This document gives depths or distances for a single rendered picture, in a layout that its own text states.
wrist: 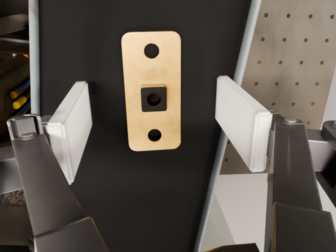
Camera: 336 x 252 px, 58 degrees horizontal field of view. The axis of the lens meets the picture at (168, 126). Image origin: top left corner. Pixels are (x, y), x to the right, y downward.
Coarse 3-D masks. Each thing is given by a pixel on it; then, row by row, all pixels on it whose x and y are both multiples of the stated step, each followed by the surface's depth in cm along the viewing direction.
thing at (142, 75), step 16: (128, 32) 19; (144, 32) 19; (160, 32) 19; (128, 48) 19; (160, 48) 20; (176, 48) 20; (128, 64) 20; (144, 64) 20; (160, 64) 20; (176, 64) 20; (128, 80) 20; (144, 80) 20; (160, 80) 20; (176, 80) 21; (128, 96) 21; (144, 96) 20; (160, 96) 20; (176, 96) 21; (128, 112) 21; (144, 112) 21; (160, 112) 21; (176, 112) 21; (128, 128) 22; (144, 128) 22; (160, 128) 22; (176, 128) 22; (144, 144) 22; (160, 144) 22; (176, 144) 22
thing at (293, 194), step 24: (288, 120) 13; (288, 144) 11; (288, 168) 9; (312, 168) 9; (288, 192) 8; (312, 192) 8; (288, 216) 7; (312, 216) 7; (264, 240) 10; (288, 240) 6; (312, 240) 6
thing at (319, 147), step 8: (264, 104) 16; (272, 112) 15; (272, 120) 14; (272, 128) 14; (272, 136) 13; (312, 136) 13; (320, 136) 13; (272, 144) 13; (312, 144) 12; (320, 144) 12; (328, 144) 12; (312, 152) 13; (320, 152) 12; (328, 152) 12; (312, 160) 13; (320, 160) 13; (328, 160) 13; (320, 168) 13; (328, 168) 13
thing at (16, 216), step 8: (8, 208) 33; (16, 208) 33; (24, 208) 33; (0, 216) 33; (8, 216) 33; (16, 216) 33; (24, 216) 33; (0, 224) 33; (8, 224) 34; (16, 224) 34; (24, 224) 34; (0, 232) 34; (8, 232) 34; (16, 232) 34; (24, 232) 34; (32, 232) 34; (0, 240) 34; (8, 240) 34; (16, 240) 34; (24, 240) 35
